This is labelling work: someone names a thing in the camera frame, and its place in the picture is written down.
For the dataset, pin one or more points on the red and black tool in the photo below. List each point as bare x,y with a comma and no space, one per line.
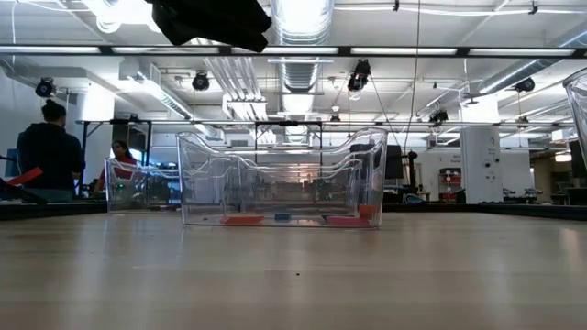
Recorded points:
23,178

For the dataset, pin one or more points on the person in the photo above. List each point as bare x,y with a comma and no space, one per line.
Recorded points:
120,158
50,151

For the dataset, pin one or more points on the silver air duct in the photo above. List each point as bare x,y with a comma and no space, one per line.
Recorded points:
300,69

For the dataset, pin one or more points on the red storage shelf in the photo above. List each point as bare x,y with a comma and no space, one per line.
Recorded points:
448,183

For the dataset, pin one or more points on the clear plastic bin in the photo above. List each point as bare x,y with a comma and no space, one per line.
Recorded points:
142,188
316,183
579,110
206,183

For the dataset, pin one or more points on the black background rig frame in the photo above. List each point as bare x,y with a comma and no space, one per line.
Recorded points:
124,121
289,123

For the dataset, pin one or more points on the black equipment stand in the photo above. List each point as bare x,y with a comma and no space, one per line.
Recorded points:
399,169

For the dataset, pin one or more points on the dark monitor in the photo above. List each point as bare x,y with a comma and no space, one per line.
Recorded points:
11,162

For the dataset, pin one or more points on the pink eraser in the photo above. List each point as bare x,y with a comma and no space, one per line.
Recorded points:
348,222

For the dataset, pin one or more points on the black ceiling camera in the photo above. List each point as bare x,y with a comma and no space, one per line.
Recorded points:
439,116
360,73
525,84
201,81
46,88

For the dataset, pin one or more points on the red eraser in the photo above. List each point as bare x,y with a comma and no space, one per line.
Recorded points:
242,220

